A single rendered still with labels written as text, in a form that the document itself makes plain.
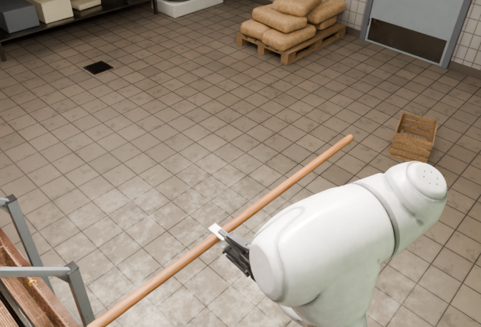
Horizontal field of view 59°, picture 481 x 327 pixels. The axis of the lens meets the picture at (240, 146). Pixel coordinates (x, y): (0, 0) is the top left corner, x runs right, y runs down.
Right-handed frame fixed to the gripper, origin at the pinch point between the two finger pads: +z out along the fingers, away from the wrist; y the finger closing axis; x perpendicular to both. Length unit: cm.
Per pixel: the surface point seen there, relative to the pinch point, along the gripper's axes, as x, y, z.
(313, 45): 350, 109, 204
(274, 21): 306, 76, 231
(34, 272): -44, 14, 39
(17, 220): -34, 33, 86
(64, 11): 159, 85, 433
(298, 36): 319, 90, 205
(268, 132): 184, 117, 130
